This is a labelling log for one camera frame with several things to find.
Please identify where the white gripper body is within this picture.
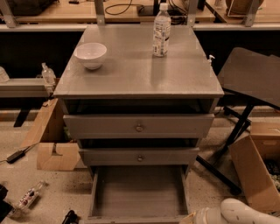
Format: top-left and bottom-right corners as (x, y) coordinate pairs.
(194, 207), (227, 224)

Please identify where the cardboard box at right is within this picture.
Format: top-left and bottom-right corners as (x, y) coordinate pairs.
(229, 122), (280, 213)

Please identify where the black folding side table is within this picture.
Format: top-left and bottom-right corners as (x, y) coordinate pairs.
(196, 47), (280, 195)

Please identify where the plastic bottle on floor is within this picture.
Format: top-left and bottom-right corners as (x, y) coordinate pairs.
(8, 180), (47, 219)

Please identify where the white ceramic bowl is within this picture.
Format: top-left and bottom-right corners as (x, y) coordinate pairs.
(73, 43), (107, 70)

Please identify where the black power adapter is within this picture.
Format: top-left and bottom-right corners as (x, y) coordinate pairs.
(6, 145), (33, 164)

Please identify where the clear bottle far left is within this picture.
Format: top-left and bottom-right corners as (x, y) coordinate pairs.
(0, 66), (10, 82)

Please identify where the sanitizer bottle on shelf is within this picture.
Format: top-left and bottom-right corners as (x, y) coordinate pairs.
(41, 63), (56, 85)

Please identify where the grey drawer cabinet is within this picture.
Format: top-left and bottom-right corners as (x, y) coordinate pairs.
(52, 24), (225, 173)

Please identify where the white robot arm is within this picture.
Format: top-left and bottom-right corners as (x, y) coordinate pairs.
(178, 198), (280, 224)

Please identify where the cardboard box at left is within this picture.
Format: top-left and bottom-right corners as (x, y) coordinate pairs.
(21, 99), (81, 172)

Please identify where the cardboard box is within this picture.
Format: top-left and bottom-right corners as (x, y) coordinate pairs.
(21, 99), (81, 172)
(229, 122), (280, 213)

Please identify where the black cable on desk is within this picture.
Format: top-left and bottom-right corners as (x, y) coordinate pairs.
(104, 0), (144, 17)

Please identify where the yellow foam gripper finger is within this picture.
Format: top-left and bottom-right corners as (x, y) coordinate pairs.
(178, 213), (195, 224)

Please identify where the black device left edge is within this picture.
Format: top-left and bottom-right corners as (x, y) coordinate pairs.
(0, 185), (13, 223)

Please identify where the grey bottom drawer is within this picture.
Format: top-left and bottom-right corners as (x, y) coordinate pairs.
(80, 165), (189, 224)

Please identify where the grey middle drawer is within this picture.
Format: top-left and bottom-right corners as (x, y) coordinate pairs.
(79, 147), (200, 166)

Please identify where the small white pump bottle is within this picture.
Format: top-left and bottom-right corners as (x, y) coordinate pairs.
(207, 54), (215, 65)

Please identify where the grey drawer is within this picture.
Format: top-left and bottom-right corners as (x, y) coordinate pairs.
(80, 165), (189, 224)
(63, 114), (214, 139)
(79, 147), (200, 166)

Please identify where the grey top drawer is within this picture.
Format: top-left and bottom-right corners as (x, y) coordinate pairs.
(63, 114), (214, 139)

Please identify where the black object bottom edge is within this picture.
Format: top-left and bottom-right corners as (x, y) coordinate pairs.
(61, 210), (78, 224)

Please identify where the grey low shelf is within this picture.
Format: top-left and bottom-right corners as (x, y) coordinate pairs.
(0, 78), (53, 98)

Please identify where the clear plastic water bottle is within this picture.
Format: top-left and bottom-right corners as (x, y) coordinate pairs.
(152, 3), (171, 57)

